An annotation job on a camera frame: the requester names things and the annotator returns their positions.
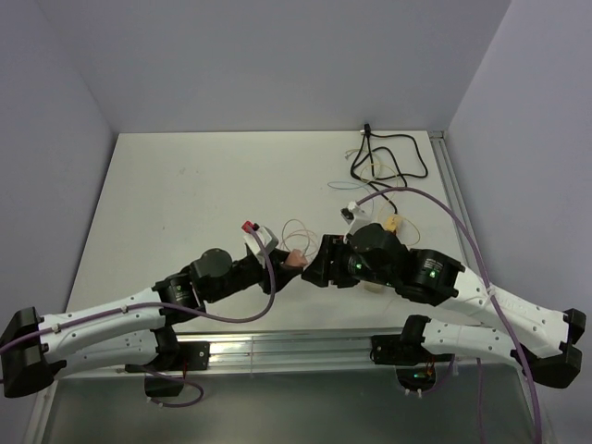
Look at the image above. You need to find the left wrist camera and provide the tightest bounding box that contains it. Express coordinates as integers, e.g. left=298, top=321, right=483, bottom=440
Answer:
left=241, top=221, right=278, bottom=263

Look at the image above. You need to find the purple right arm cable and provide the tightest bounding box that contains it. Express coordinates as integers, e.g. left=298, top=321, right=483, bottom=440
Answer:
left=353, top=186, right=547, bottom=444

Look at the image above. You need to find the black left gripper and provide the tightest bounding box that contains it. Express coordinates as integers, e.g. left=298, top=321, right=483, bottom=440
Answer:
left=206, top=247, right=302, bottom=302

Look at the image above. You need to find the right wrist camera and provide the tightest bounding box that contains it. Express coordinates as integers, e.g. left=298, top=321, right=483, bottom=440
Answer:
left=340, top=201, right=372, bottom=237

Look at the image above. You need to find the aluminium right side rail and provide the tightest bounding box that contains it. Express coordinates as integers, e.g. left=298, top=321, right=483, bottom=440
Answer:
left=427, top=131, right=558, bottom=444

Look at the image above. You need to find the beige red power strip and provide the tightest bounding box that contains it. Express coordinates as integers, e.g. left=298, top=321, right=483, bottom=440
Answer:
left=364, top=283, right=385, bottom=294

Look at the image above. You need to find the yellow charger plug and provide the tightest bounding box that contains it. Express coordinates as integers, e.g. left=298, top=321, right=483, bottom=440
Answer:
left=383, top=215, right=401, bottom=233

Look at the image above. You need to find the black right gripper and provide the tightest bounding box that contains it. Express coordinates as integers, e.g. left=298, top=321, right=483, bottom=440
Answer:
left=301, top=233, right=396, bottom=287

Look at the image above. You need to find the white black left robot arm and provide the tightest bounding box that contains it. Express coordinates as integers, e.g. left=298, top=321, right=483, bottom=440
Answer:
left=1, top=249, right=307, bottom=399

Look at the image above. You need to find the pink charging cable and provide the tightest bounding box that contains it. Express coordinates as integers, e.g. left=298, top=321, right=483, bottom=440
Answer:
left=279, top=218, right=320, bottom=255

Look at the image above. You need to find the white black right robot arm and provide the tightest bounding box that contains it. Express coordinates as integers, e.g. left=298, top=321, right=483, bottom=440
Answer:
left=302, top=223, right=586, bottom=389

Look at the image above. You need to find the aluminium rail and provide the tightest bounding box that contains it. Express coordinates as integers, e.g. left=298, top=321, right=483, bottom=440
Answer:
left=178, top=327, right=402, bottom=375
left=427, top=131, right=558, bottom=444

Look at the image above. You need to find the aluminium front rail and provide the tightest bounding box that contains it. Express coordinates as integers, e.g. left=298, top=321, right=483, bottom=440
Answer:
left=178, top=327, right=402, bottom=375

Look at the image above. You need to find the black power strip cord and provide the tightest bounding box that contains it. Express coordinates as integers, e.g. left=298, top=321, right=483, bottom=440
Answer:
left=349, top=122, right=429, bottom=214

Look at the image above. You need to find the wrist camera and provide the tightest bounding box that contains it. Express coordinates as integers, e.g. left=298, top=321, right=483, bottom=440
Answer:
left=340, top=201, right=372, bottom=237
left=241, top=221, right=278, bottom=263

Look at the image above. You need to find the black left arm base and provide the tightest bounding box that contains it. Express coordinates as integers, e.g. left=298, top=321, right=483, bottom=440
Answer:
left=125, top=341, right=210, bottom=408

